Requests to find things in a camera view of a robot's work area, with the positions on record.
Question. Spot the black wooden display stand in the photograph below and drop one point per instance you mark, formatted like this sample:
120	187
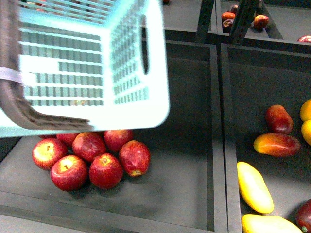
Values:
219	94

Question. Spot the dark red mango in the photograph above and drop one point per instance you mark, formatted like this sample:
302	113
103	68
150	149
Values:
303	217

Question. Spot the light blue plastic basket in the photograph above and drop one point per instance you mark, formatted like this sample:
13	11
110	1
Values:
81	65

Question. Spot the orange yellow mango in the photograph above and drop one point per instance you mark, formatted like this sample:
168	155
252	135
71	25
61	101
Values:
305	111

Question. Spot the red apple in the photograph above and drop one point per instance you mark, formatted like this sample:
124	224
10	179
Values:
67	138
115	139
105	172
135	158
88	145
69	173
47	152

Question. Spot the red orange mango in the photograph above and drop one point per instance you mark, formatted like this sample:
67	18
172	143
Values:
276	144

